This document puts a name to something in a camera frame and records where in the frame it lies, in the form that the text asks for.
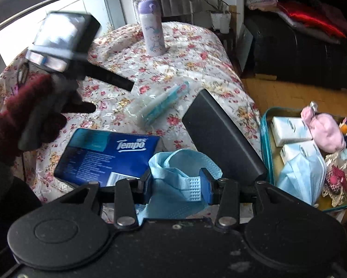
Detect white tissue packet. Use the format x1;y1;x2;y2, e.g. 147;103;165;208
279;140;326;165
270;116;313;147

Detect purple water bottle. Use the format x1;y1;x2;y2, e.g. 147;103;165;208
137;0;166;56

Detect black leather sofa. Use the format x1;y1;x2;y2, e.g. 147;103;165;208
240;0;347;93

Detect translucent storage unit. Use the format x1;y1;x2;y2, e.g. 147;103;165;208
153;0;203;18

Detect black flat slab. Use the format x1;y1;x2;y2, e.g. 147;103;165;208
182;89;267;185

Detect red crochet flower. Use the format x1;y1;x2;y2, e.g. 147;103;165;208
326;168;347;193

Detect pink fluffy ball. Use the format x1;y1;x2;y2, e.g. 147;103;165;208
300;106;346;154

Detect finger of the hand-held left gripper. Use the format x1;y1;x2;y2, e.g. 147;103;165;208
60;102;96;114
82;64;135;92

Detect floral blanket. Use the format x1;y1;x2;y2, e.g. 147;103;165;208
0;22;264;218

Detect leaning glass panel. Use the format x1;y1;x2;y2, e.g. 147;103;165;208
238;22;254;74

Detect teal rimmed tray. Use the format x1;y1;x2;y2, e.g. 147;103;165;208
260;107;347;212

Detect red satin cushion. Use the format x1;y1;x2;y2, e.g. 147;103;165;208
278;1;347;38

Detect blue tissue box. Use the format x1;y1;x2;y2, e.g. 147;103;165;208
54;128;161;188

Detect person's left forearm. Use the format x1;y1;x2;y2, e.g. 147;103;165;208
0;74;56;165

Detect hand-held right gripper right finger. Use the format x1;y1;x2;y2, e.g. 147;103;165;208
199;167;293;229

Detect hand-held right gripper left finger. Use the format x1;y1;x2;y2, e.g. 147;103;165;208
58;169;154;229

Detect potted plant in white pot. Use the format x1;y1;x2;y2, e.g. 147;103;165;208
204;0;241;34

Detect folded pink checked cloths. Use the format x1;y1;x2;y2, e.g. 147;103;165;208
246;0;278;10

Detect dark wooden plant stool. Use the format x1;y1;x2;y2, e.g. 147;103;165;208
217;30;238;64

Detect light blue face mask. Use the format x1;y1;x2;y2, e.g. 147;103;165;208
133;149;223;219
276;153;328;206

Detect teal item in clear wrapper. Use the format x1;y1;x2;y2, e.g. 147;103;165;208
139;81;190;125

